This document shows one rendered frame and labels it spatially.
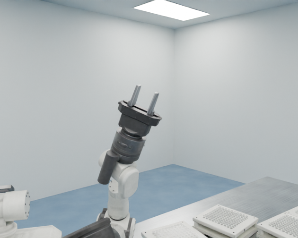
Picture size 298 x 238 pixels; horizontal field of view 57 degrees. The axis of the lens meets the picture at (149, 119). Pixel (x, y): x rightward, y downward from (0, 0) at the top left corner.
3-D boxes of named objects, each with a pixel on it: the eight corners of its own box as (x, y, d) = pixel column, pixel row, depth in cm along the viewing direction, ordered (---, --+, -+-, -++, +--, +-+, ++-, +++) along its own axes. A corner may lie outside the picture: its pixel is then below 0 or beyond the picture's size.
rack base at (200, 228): (217, 215, 162) (217, 211, 162) (258, 230, 145) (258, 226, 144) (192, 230, 145) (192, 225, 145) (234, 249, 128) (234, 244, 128)
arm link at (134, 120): (156, 122, 71) (141, 161, 75) (165, 114, 80) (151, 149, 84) (113, 103, 73) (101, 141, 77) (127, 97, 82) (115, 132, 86)
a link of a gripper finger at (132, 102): (138, 86, 73) (131, 107, 75) (142, 84, 76) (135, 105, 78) (133, 83, 73) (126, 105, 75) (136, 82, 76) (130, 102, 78)
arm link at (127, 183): (140, 166, 80) (138, 196, 87) (120, 150, 84) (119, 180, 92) (123, 177, 76) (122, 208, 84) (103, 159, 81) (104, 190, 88)
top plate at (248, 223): (217, 207, 162) (217, 203, 162) (258, 221, 144) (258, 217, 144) (192, 220, 145) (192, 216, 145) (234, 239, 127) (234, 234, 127)
